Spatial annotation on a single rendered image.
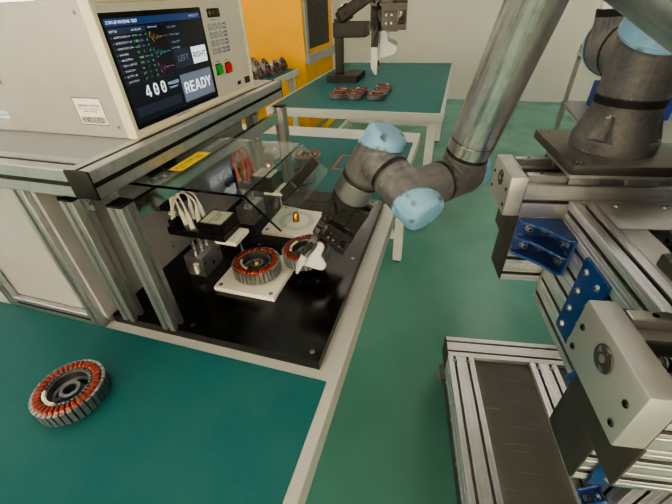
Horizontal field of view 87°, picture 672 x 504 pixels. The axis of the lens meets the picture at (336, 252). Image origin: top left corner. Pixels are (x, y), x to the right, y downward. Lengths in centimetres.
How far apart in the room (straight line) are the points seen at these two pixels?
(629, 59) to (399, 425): 124
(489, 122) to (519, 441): 98
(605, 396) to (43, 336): 98
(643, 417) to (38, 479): 77
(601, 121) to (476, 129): 31
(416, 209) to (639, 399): 34
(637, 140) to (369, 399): 118
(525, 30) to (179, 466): 77
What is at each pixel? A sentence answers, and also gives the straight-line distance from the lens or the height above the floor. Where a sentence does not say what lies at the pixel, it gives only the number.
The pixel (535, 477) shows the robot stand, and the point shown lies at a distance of 128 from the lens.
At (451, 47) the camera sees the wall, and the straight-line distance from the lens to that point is 592.
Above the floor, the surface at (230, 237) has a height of 88.
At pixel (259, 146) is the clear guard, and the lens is 76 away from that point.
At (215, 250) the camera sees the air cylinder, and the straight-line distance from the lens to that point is 92.
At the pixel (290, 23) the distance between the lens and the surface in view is 439.
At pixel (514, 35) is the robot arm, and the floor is 126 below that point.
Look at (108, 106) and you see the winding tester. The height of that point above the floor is 117.
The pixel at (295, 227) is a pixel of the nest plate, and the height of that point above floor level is 78.
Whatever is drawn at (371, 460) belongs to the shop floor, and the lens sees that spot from 143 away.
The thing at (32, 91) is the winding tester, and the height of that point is 119.
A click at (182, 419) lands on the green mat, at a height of 75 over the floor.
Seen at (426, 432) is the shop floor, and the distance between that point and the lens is 149.
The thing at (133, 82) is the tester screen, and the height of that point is 120.
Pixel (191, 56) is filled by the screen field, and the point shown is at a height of 122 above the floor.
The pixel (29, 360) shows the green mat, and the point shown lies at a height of 75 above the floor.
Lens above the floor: 130
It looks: 36 degrees down
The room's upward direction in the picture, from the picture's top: 3 degrees counter-clockwise
